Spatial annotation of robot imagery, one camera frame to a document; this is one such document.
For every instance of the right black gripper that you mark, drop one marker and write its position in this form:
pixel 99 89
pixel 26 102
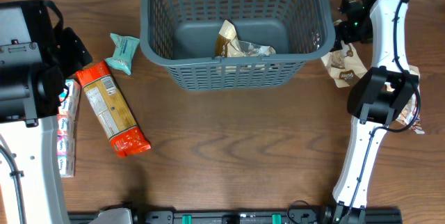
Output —
pixel 348 35

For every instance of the brown white snack bag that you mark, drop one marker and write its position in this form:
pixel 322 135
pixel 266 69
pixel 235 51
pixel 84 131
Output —
pixel 408 113
pixel 229 46
pixel 344 65

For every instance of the grey plastic mesh basket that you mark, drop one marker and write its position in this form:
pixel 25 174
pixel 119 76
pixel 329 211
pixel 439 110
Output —
pixel 180 35

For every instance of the teal snack packet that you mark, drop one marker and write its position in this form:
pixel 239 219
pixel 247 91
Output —
pixel 125 49

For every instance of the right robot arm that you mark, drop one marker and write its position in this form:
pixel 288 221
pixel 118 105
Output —
pixel 375 101

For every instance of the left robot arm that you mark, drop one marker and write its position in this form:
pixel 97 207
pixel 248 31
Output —
pixel 38 53

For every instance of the orange cracker package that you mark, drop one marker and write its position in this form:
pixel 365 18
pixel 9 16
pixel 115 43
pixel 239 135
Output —
pixel 112 110

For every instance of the Kleenex tissue multipack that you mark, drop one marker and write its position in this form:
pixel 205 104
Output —
pixel 66 144

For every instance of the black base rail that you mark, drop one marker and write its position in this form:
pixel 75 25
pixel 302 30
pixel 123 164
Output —
pixel 297 212

